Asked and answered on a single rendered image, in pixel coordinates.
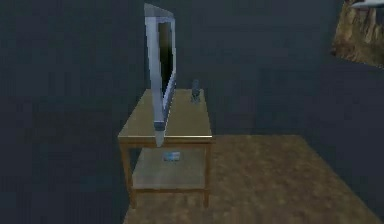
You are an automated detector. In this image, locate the wooden television stand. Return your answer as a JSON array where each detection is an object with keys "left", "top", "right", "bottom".
[{"left": 117, "top": 88, "right": 214, "bottom": 210}]

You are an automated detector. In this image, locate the small blue white box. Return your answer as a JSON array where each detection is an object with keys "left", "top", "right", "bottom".
[{"left": 162, "top": 151, "right": 182, "bottom": 163}]

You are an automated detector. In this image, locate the brown landscape wall picture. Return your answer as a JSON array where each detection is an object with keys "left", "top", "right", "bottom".
[{"left": 330, "top": 0, "right": 384, "bottom": 68}]

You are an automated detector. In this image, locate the small dark grey statuette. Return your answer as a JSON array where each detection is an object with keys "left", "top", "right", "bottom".
[{"left": 190, "top": 79, "right": 201, "bottom": 104}]

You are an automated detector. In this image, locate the silver flat television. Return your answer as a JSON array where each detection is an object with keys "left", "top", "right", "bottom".
[{"left": 143, "top": 2, "right": 177, "bottom": 148}]

